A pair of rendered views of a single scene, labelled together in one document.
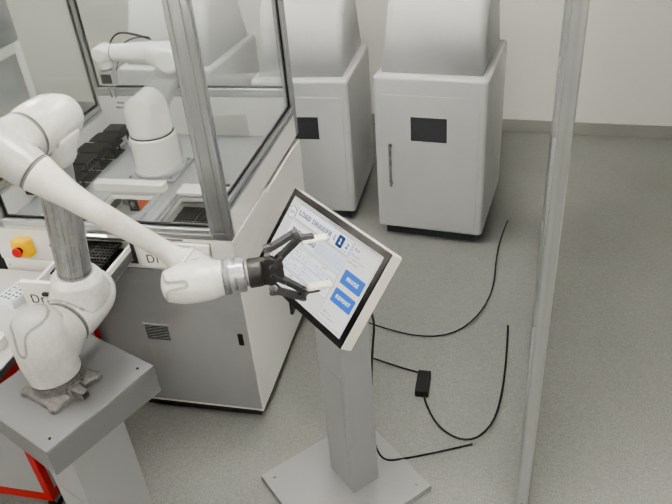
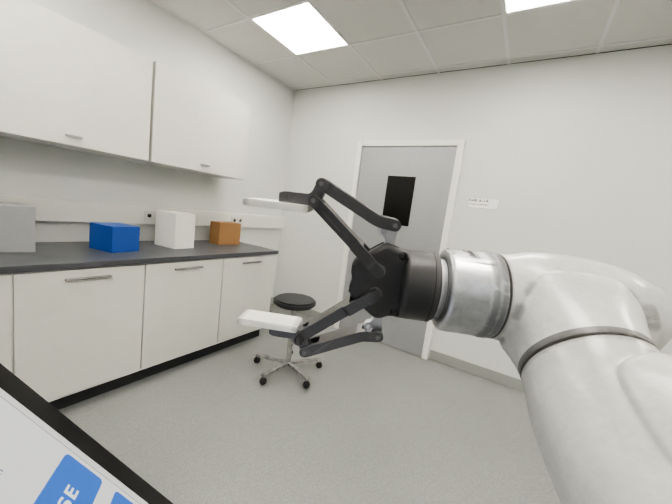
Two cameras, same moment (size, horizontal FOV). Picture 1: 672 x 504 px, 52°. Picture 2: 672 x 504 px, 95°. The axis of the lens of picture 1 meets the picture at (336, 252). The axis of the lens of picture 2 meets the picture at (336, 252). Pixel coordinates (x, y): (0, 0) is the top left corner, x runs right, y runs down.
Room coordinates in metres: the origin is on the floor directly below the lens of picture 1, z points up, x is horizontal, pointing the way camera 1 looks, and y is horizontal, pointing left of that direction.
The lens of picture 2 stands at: (1.77, 0.19, 1.35)
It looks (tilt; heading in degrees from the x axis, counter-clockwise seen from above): 7 degrees down; 192
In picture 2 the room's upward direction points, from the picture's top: 7 degrees clockwise
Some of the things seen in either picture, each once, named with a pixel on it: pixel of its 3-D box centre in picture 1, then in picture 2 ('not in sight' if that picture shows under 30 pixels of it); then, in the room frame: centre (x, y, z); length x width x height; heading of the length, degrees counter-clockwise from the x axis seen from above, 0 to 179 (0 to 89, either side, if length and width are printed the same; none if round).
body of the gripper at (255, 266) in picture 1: (265, 270); (392, 281); (1.43, 0.18, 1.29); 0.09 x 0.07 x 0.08; 97
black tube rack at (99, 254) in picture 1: (89, 264); not in sight; (2.19, 0.93, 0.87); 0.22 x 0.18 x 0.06; 165
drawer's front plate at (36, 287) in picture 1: (60, 295); not in sight; (2.00, 0.98, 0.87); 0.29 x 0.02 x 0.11; 75
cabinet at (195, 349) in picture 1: (183, 277); not in sight; (2.73, 0.74, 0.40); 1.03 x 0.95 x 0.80; 75
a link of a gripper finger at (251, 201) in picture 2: (314, 239); (279, 204); (1.46, 0.05, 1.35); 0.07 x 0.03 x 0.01; 97
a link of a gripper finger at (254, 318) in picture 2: (320, 285); (270, 320); (1.44, 0.05, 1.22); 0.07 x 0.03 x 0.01; 97
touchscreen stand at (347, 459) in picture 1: (335, 392); not in sight; (1.77, 0.05, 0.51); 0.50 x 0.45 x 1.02; 122
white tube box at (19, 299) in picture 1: (18, 293); not in sight; (2.17, 1.22, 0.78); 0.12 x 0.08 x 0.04; 150
